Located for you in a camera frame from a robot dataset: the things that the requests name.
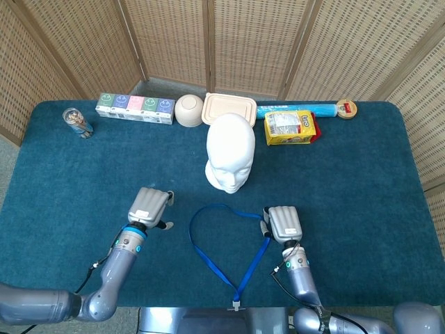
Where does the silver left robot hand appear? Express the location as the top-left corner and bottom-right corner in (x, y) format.
(127, 186), (176, 231)

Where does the white foam mannequin head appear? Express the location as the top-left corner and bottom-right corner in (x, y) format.
(204, 113), (257, 195)

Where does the beige lidded food container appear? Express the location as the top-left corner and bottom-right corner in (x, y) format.
(201, 92), (258, 127)

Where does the clear jar with sticks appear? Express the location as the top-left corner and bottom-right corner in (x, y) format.
(62, 107), (95, 139)

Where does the woven bamboo folding screen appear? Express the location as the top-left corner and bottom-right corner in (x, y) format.
(0, 0), (445, 260)

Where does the teal table mat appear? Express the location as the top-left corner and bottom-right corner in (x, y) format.
(0, 100), (445, 309)

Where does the beige upturned bowl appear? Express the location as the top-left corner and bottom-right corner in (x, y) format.
(174, 94), (204, 127)

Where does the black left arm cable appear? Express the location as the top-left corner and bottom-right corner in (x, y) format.
(74, 256), (116, 295)

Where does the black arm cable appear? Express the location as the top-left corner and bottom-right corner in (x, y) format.
(270, 266), (366, 334)
(74, 256), (116, 295)

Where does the yellow snack bag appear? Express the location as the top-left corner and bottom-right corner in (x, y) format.
(264, 110), (316, 146)

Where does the grey robot torso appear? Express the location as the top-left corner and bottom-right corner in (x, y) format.
(138, 306), (296, 334)

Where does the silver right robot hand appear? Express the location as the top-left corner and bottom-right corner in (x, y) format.
(260, 205), (302, 244)

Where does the blue lanyard strap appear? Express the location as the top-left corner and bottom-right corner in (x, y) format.
(188, 204), (271, 312)

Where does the red snack packet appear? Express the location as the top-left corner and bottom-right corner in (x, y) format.
(310, 111), (323, 143)

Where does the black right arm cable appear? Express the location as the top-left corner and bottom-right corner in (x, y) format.
(270, 266), (366, 334)

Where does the light blue roll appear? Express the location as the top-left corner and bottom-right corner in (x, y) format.
(256, 102), (338, 120)

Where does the multicolour tissue pack row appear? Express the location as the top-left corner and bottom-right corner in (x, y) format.
(95, 93), (176, 125)

